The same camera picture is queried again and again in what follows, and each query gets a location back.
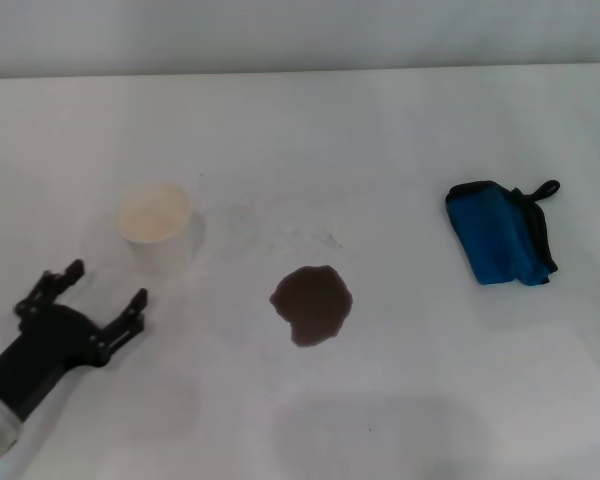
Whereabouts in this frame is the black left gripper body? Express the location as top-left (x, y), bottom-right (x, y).
top-left (0, 302), bottom-right (110, 422)

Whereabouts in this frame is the white paper cup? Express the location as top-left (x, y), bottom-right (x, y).
top-left (113, 181), bottom-right (202, 277)

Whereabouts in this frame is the blue rag with black trim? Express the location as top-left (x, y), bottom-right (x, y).
top-left (445, 179), bottom-right (562, 288)

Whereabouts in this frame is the dark brown liquid stain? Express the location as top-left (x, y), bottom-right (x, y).
top-left (268, 264), bottom-right (355, 348)

